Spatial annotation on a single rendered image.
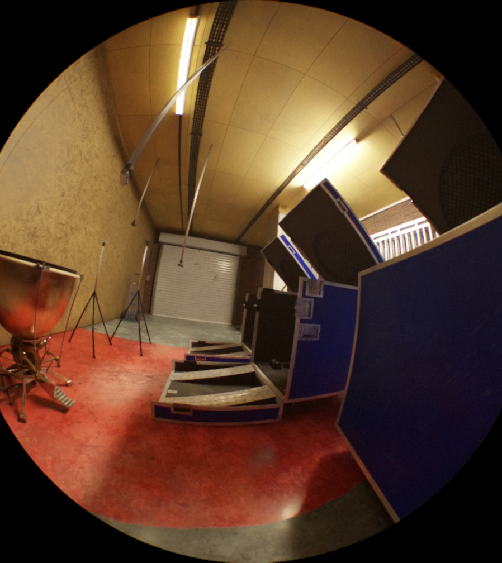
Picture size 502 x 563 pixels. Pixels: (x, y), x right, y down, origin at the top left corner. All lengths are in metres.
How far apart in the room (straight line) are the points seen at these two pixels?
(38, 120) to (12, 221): 0.94
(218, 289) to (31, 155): 6.52
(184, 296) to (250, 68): 6.51
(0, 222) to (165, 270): 5.98
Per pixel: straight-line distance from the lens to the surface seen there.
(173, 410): 1.18
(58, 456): 1.06
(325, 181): 1.58
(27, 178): 2.29
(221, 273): 7.03
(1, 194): 2.12
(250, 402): 1.28
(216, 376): 1.71
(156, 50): 2.84
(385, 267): 0.76
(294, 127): 3.02
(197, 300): 6.87
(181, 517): 0.83
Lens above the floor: 0.75
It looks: 8 degrees up
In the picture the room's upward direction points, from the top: 6 degrees clockwise
